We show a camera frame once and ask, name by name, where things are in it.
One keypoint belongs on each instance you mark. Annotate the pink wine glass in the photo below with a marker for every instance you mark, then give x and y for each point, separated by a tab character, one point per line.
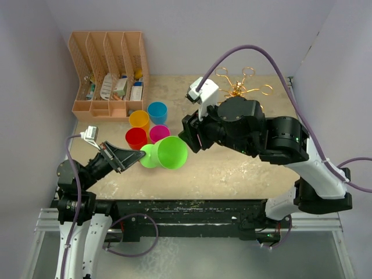
158	132

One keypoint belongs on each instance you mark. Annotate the white medicine box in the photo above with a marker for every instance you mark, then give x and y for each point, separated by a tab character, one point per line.
121	87

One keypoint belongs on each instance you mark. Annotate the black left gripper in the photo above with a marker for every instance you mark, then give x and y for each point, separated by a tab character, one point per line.
121	157

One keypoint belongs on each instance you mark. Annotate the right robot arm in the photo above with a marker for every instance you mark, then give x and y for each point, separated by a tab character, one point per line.
240	124

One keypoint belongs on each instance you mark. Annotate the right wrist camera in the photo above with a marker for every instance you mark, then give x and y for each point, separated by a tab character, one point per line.
208	95

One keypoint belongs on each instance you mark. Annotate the peach desk organizer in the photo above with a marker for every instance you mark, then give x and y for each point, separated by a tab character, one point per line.
113	73

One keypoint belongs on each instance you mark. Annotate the gold wire glass rack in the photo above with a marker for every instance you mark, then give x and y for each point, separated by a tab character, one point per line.
238	87

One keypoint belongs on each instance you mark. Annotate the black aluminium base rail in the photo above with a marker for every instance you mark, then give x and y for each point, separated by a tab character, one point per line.
243	219

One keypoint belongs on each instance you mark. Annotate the red wine glass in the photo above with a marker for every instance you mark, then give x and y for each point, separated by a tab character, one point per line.
136	138

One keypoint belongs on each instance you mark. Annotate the white blister pack box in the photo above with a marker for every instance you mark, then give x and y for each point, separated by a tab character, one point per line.
137	91

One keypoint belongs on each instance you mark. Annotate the yellow small object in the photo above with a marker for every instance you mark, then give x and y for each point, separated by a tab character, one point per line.
138	74

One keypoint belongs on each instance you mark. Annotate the blue wine glass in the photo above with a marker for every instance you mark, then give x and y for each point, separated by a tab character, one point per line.
157	113

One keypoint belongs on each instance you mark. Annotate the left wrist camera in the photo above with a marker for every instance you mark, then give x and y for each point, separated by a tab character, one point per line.
90	136

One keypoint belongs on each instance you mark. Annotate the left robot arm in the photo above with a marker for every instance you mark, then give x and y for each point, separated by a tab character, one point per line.
83	220

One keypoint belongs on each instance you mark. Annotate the yellow wine glass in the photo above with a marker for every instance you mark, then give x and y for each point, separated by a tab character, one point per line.
140	119

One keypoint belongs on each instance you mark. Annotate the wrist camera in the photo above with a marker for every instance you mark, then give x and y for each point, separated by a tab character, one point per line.
90	136
208	95

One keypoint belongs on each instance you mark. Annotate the green wine glass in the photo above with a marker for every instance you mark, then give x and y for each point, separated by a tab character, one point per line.
169	153

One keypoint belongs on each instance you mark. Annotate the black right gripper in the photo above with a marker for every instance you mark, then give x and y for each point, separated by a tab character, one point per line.
192	125

